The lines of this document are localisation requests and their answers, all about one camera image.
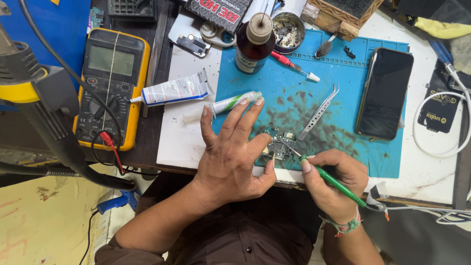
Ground thin black power cord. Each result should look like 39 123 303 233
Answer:
78 209 100 265

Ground white glue tube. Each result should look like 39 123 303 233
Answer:
130 68 215 108

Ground blue plastic tool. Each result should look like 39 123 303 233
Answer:
96 189 143 215

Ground blue-handled tool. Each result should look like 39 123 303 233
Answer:
428 40 454 67

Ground yellow digital multimeter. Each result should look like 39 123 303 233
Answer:
72 28 151 152

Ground red pen tool white tip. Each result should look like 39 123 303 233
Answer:
270 50 321 82

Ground green soldering iron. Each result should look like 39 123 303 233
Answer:
277 138 369 209

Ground white soldering iron cord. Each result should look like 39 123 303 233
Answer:
366 182 471 225

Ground grey scissors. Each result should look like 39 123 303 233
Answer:
200 21 237 48

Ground blue silicone work mat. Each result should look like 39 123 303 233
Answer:
212 29 410 179

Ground colourful thread wristband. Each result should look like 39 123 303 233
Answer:
319 206 362 237

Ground small grey brush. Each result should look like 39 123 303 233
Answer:
314 34 338 59

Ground black box with red print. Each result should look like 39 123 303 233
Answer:
184 0 254 35

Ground black smartphone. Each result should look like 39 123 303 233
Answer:
355 47 415 142

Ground white charging cable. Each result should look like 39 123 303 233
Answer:
412 63 471 159

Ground red probe plug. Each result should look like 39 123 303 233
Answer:
99 131 128 174

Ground silver phone back part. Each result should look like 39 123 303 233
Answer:
169 9 212 59

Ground green-striped flux syringe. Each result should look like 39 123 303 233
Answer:
183 91 263 124

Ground brown bottle with needle cap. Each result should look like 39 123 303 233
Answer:
235 3 277 76

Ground straight grey metal tweezers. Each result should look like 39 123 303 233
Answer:
143 35 160 118

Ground small phone circuit board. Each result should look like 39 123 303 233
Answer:
261 127 297 162

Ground black screen-protector packet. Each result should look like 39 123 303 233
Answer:
418 61 463 134

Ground person's brown shirt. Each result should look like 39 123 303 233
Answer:
94 172 325 265

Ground blue board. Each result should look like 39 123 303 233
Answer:
0 0 92 91

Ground carved wooden box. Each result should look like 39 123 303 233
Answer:
301 0 385 42

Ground black multimeter cable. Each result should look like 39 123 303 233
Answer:
18 0 124 148

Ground black and yellow hot-air gun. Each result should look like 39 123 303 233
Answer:
0 22 137 191

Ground black grille device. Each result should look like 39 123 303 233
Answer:
107 0 156 22

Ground round metal tin of parts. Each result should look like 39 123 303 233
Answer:
272 12 306 55

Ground person's right hand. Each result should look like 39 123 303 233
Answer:
300 149 369 225

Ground curved steel tweezers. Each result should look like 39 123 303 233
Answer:
298 83 340 142

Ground person's left hand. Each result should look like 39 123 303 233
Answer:
193 97 277 209

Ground yellow cloth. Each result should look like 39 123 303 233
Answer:
414 16 471 40

